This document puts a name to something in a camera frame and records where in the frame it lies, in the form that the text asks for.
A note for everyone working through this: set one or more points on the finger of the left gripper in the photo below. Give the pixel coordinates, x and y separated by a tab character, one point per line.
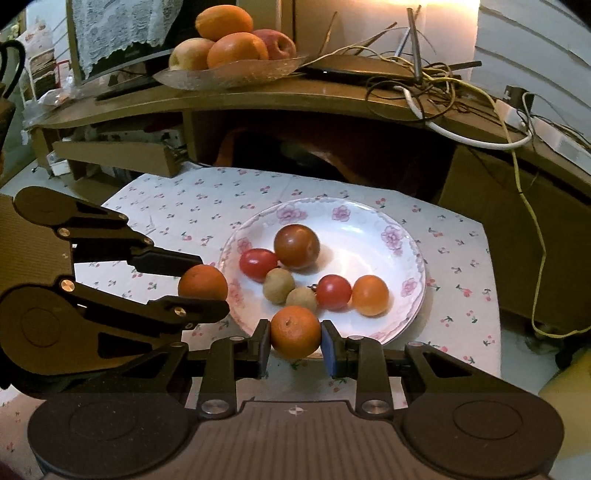
53	336
98	234

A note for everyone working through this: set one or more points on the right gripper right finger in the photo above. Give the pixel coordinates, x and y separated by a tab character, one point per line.
361	359

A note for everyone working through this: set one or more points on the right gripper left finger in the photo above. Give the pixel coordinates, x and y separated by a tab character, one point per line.
228	361

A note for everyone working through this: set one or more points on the small smooth orange fruit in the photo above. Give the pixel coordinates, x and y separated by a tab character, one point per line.
370	296

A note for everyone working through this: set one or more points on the small round red tomato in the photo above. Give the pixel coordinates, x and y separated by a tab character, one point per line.
333	292

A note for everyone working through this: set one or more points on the rough orange mandarin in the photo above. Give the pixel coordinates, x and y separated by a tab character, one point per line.
203	282

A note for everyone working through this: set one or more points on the tan longan fruit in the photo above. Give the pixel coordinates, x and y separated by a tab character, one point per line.
303	297
277	285

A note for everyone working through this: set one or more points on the oval red tomato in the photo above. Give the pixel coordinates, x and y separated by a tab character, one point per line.
255	263

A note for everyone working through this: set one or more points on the large dark red tomato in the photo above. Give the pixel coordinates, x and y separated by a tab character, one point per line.
296	246

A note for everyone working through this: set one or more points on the white floral rimmed plate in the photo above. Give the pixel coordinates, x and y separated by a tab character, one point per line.
355	240

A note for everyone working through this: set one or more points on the pale yellow apple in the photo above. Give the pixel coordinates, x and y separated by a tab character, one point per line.
190	55

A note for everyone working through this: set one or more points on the white lace cover cloth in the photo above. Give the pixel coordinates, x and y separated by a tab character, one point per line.
108	33

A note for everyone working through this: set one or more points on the glass leaf fruit dish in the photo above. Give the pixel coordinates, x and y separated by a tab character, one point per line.
243	73

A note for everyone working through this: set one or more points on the front orange in dish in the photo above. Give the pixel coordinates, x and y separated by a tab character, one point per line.
236	47

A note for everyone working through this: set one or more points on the orange in dish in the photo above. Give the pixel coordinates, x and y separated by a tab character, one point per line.
220	20
236	47

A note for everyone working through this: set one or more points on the top orange in dish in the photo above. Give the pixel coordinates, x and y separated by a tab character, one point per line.
220	20

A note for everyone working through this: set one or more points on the brown wooden tv cabinet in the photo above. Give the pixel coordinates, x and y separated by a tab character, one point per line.
535	206

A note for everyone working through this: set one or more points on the red apple in dish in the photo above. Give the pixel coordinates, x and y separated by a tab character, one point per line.
279	46

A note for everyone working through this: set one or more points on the black flat router device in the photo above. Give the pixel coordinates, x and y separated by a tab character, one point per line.
358	70

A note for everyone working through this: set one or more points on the white power strip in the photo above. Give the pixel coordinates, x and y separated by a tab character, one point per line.
549	134

